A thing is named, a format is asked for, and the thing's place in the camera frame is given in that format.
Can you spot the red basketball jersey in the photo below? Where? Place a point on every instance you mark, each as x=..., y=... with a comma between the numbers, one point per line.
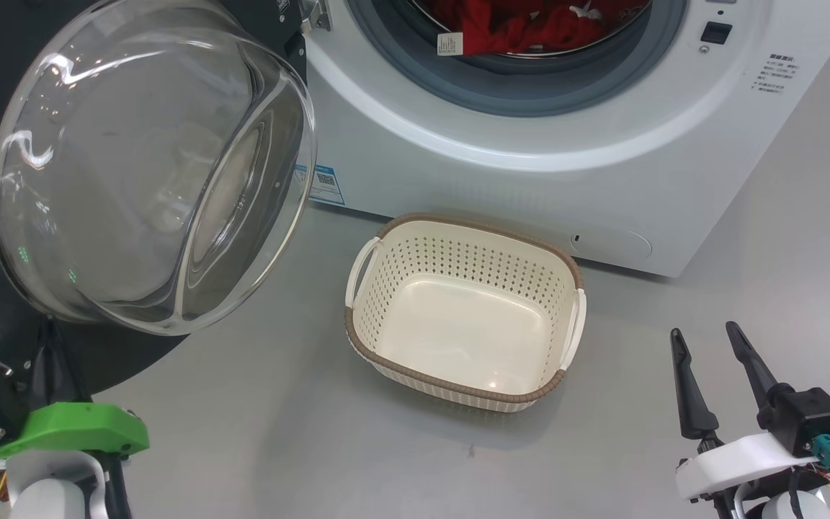
x=494, y=25

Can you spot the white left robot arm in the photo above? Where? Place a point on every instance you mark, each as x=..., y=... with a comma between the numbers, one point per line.
x=47, y=497

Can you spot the white front-load washing machine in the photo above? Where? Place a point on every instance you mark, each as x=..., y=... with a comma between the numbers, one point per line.
x=458, y=166

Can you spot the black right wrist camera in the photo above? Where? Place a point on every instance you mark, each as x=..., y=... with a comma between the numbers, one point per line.
x=811, y=418

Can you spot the blue energy label sticker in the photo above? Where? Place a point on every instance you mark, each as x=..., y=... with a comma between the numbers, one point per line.
x=325, y=184

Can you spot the red white-trimmed shorts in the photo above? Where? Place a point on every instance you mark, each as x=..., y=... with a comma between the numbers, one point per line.
x=609, y=21

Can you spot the round glass washer door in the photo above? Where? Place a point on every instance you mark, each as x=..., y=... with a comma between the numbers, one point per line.
x=148, y=180

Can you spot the cream perforated laundry basket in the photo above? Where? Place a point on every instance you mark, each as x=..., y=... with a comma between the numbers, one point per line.
x=458, y=339

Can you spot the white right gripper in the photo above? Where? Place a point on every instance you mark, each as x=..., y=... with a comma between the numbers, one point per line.
x=739, y=458

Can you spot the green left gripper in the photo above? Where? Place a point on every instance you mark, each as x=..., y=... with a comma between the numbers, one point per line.
x=76, y=429

